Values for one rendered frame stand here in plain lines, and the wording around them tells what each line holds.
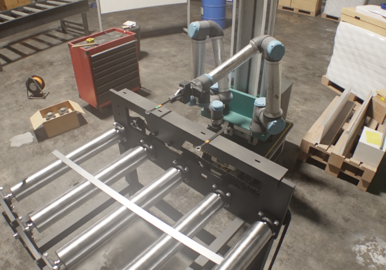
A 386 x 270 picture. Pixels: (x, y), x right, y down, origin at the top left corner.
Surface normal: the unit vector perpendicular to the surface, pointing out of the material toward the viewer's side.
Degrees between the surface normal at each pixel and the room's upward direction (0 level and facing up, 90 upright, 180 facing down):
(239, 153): 0
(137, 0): 90
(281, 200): 90
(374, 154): 90
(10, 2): 90
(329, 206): 0
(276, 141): 0
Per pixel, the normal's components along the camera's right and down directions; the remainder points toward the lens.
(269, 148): 0.00, -0.81
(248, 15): -0.60, 0.47
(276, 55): 0.24, 0.45
